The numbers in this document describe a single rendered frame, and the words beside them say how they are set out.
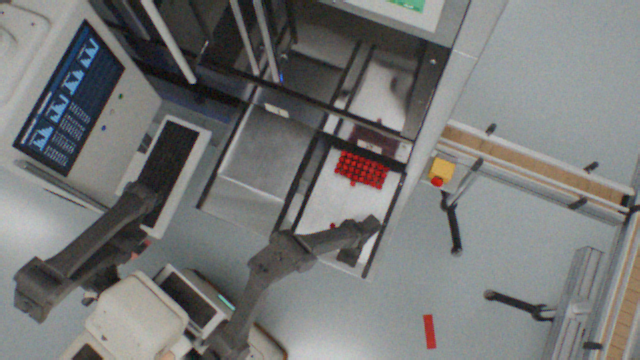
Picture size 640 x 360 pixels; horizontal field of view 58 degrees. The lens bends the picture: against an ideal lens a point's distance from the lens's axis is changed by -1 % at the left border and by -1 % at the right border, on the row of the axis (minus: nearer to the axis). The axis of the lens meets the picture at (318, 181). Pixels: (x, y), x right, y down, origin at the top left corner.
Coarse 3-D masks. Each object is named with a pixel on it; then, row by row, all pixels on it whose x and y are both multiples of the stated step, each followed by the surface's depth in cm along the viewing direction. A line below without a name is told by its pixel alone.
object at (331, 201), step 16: (336, 160) 207; (320, 176) 203; (320, 192) 204; (336, 192) 204; (352, 192) 204; (368, 192) 203; (384, 192) 203; (320, 208) 202; (336, 208) 202; (352, 208) 202; (368, 208) 202; (384, 208) 202; (304, 224) 201; (320, 224) 201; (336, 224) 201; (368, 240) 199
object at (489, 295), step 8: (488, 296) 277; (496, 296) 271; (504, 296) 269; (504, 304) 270; (512, 304) 267; (520, 304) 265; (528, 304) 265; (536, 304) 266; (544, 304) 264; (536, 312) 262; (536, 320) 265; (544, 320) 262; (552, 320) 263
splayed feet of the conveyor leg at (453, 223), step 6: (444, 192) 279; (444, 198) 277; (444, 204) 277; (456, 204) 276; (444, 210) 278; (450, 210) 276; (450, 216) 276; (450, 222) 277; (456, 222) 276; (450, 228) 278; (456, 228) 276; (456, 234) 276; (456, 240) 277; (456, 246) 277; (450, 252) 284; (456, 252) 281; (462, 252) 283
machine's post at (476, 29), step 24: (480, 0) 98; (504, 0) 95; (480, 24) 104; (456, 48) 115; (480, 48) 111; (456, 72) 124; (456, 96) 134; (432, 120) 152; (432, 144) 168; (408, 168) 198
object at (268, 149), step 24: (264, 120) 212; (288, 120) 211; (240, 144) 210; (264, 144) 209; (288, 144) 209; (240, 168) 207; (264, 168) 207; (288, 168) 207; (264, 192) 202; (288, 192) 203
